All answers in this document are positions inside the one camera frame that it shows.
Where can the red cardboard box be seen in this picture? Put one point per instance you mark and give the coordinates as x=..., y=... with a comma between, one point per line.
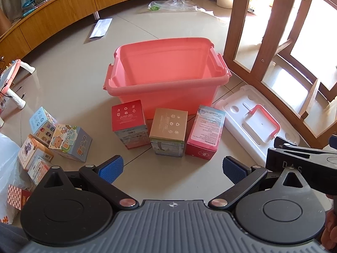
x=127, y=116

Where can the wooden chair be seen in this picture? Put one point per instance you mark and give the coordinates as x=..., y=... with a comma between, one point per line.
x=237, y=31

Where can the wooden cabinet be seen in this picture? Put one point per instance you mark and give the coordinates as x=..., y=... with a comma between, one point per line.
x=65, y=10

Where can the yellow printed packet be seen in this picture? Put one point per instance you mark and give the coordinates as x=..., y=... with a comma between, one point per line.
x=253, y=5

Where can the small printed cardboard box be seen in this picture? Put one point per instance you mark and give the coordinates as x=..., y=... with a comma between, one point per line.
x=38, y=168

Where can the white plastic bag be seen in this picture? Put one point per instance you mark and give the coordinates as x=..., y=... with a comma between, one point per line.
x=8, y=168

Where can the person's right hand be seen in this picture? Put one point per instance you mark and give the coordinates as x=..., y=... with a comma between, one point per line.
x=332, y=224

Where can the pink toy table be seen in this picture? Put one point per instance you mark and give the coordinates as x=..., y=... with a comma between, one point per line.
x=10, y=84

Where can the pink plastic storage bin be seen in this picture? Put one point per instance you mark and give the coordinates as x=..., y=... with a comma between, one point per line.
x=163, y=66

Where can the cartoon bear cardboard box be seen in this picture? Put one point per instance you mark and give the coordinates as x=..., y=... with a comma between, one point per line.
x=68, y=142

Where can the red checked packet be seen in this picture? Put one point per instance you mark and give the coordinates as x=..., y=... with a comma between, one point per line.
x=15, y=196

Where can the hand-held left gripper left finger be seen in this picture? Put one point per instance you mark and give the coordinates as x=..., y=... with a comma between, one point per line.
x=112, y=169

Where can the person's grey trousers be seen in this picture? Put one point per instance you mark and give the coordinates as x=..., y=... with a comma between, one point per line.
x=10, y=238

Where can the light blue cardboard box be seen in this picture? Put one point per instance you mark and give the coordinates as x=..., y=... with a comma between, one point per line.
x=39, y=118

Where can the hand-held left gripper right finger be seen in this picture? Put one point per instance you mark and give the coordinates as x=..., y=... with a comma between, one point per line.
x=233, y=170

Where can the tan cardboard box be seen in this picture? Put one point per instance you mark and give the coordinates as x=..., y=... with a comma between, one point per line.
x=168, y=123

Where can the pink cardboard box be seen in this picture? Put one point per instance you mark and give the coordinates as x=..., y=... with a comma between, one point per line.
x=205, y=134

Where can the orange cardboard box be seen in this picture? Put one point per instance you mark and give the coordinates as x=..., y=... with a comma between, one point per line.
x=30, y=152

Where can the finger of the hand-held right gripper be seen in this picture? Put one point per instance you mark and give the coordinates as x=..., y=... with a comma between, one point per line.
x=285, y=141

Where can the white paper envelope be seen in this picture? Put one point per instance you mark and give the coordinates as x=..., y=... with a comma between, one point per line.
x=101, y=27

